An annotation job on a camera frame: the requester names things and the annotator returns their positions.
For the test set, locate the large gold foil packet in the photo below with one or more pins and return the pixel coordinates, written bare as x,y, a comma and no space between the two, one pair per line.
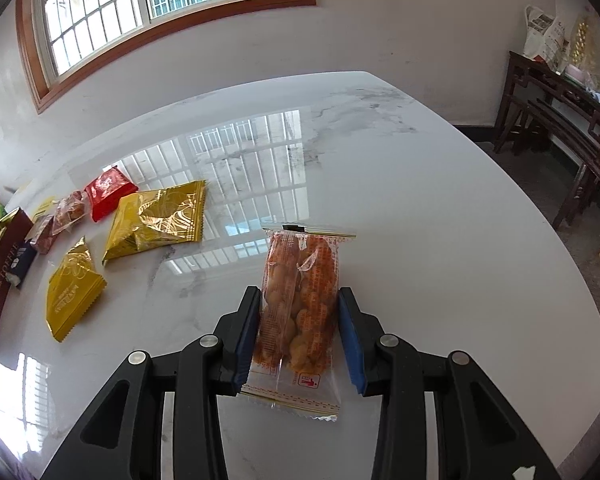
150,220

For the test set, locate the dark wooden console table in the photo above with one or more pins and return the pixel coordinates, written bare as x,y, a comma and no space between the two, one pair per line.
550,95

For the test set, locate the small gold foil packet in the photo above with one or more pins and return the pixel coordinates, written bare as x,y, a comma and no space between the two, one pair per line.
72,290

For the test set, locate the brown snack packet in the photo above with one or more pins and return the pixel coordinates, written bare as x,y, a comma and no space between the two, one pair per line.
44,235

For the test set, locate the clear twisted snack packet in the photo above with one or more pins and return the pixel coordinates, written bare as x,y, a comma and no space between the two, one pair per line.
300,300

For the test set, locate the white printed plastic bag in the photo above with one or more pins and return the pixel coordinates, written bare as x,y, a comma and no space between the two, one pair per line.
545,30

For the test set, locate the gold tin box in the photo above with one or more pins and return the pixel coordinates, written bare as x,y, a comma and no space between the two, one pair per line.
2,285

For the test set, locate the red snack packet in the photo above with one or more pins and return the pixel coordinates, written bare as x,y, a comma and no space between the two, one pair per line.
109,192

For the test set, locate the gold patterned bag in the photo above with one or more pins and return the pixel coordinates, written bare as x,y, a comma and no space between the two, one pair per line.
587,40

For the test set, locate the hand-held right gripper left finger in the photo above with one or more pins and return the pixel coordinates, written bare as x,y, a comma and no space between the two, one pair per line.
247,342

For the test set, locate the dark blue snack packet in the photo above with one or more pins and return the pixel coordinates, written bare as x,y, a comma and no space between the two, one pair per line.
22,260

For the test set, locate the pink patterned snack packet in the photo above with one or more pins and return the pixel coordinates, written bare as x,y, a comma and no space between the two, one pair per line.
70,212

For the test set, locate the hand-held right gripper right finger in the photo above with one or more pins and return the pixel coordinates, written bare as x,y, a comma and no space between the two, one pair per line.
352,350

